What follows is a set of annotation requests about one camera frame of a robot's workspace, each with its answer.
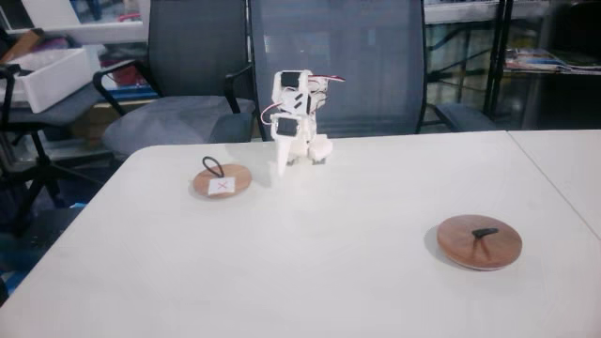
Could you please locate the black chair frame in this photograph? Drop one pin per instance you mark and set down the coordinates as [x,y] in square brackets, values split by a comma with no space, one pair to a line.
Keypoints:
[40,164]

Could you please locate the mesh back office chair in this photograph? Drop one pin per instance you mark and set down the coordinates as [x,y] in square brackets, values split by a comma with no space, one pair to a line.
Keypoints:
[357,61]

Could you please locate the stack of magazines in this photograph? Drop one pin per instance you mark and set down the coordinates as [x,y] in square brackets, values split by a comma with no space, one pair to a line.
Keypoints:
[540,61]

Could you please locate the plain wooden lid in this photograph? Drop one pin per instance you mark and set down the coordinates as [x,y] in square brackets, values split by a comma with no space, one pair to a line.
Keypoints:
[460,241]

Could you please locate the black metal shelf rack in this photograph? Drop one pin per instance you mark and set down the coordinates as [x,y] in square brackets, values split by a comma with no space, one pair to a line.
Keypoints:
[493,56]

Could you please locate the wooden lid with red cross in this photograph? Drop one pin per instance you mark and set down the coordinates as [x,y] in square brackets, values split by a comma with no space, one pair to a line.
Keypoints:
[235,176]

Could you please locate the grey cushioned office chair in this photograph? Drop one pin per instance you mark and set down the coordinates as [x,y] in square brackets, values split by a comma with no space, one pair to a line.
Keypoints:
[169,119]

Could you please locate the white foam box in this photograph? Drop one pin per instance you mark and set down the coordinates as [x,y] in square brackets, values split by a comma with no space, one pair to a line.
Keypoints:
[56,77]

